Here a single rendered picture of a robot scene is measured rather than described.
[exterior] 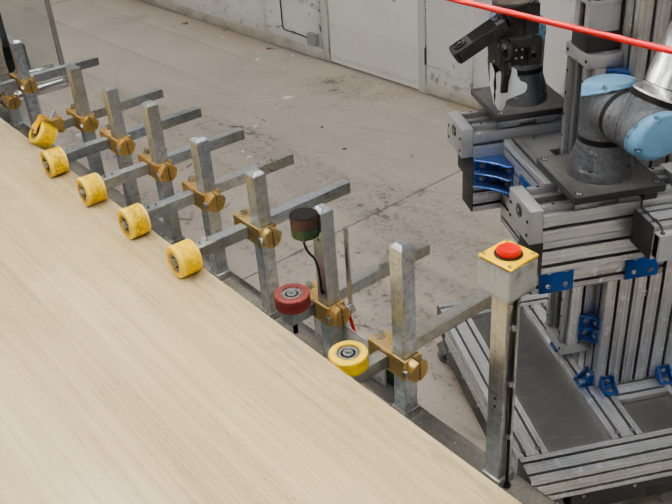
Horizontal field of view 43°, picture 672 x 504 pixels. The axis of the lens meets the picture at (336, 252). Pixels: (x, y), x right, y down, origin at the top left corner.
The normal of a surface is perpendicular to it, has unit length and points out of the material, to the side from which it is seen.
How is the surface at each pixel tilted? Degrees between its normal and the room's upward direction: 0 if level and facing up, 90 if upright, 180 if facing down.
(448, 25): 90
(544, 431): 0
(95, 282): 0
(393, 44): 91
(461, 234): 0
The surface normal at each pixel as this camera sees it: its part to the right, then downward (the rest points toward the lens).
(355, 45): -0.75, 0.39
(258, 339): -0.07, -0.85
